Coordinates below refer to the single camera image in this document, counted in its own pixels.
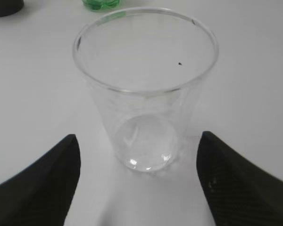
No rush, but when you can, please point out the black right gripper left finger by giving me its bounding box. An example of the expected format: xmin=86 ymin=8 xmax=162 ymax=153
xmin=0 ymin=134 xmax=81 ymax=226

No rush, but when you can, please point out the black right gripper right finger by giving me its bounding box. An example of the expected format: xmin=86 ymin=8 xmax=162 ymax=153
xmin=196 ymin=131 xmax=283 ymax=226

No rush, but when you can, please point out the transparent plastic cup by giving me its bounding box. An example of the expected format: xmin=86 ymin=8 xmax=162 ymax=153
xmin=72 ymin=7 xmax=219 ymax=172

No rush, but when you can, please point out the red wine bottle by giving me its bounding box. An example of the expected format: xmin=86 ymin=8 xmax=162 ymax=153
xmin=0 ymin=0 xmax=24 ymax=17

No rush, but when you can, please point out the green soda bottle yellow cap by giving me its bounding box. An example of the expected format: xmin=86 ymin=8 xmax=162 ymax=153
xmin=82 ymin=0 xmax=120 ymax=11

